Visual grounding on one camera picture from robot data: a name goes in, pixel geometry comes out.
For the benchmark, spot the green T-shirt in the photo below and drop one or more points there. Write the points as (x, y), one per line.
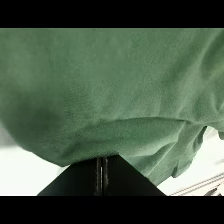
(110, 90)

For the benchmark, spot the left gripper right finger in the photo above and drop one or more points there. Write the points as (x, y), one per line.
(128, 178)

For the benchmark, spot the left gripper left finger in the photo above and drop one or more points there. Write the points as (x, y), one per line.
(78, 180)

